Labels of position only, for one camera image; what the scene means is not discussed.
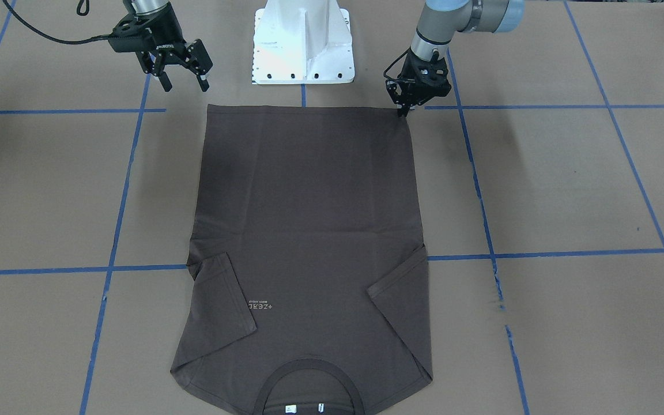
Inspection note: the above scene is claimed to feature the white central pillar base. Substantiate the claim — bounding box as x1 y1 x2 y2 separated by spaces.
251 1 356 86

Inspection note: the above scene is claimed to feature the dark brown t-shirt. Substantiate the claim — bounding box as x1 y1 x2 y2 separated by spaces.
169 105 433 414

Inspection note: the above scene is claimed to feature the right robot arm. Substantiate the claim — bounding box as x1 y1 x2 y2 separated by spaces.
107 1 213 92

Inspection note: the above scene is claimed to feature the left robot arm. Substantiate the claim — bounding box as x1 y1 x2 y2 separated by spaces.
384 1 525 116

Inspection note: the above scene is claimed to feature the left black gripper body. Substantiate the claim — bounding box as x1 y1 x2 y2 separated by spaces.
386 53 452 108

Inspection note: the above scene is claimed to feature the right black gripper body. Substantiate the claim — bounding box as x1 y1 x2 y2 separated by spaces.
108 6 206 73

